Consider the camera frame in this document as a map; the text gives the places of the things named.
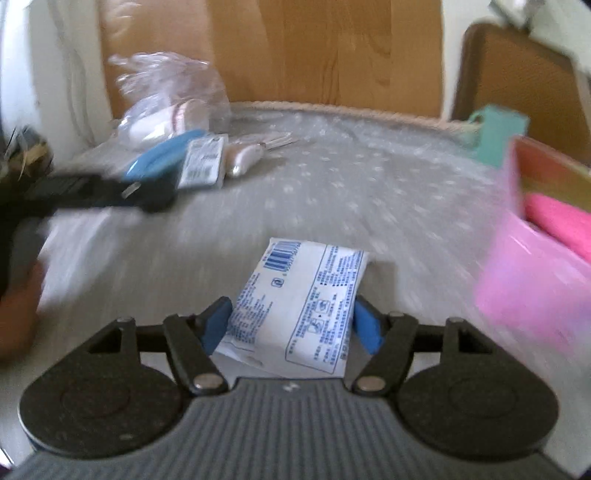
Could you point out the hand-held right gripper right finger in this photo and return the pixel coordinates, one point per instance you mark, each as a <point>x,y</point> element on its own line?
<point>368,325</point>

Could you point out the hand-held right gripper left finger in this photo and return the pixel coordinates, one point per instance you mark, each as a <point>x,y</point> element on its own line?
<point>216,324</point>

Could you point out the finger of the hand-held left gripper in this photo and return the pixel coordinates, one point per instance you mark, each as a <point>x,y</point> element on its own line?
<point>106,193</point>

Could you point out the white tissue packet blue print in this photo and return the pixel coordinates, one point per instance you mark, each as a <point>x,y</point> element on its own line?
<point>300,304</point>

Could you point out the pink plastic bin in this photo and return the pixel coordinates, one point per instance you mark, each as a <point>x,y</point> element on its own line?
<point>531,286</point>

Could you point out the person's left forearm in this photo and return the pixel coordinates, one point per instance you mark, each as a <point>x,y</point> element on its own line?
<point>17,318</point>

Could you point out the white cloth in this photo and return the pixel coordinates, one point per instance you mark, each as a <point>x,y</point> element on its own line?
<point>78,251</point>

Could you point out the white labelled packet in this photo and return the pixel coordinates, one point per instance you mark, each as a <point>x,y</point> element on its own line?
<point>202,162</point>

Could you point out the clear plastic bag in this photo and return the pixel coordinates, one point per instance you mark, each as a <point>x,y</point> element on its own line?
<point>171,99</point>

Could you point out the grey dotted bed sheet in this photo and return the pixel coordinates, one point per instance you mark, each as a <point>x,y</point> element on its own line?
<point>351,194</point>

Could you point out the white pink small item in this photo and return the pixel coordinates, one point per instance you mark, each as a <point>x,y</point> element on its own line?
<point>242,159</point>

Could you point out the small clear packet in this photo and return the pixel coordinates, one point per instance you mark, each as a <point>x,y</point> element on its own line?
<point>277,140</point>

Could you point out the pink cloth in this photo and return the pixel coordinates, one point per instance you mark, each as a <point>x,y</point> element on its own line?
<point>561,221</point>

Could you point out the teal box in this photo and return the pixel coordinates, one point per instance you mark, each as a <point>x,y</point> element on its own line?
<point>501,136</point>

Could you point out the wooden headboard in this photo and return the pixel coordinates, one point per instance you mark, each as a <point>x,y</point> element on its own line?
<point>295,50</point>

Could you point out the brown wooden chair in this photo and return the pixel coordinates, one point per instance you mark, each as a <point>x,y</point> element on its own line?
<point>517,78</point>

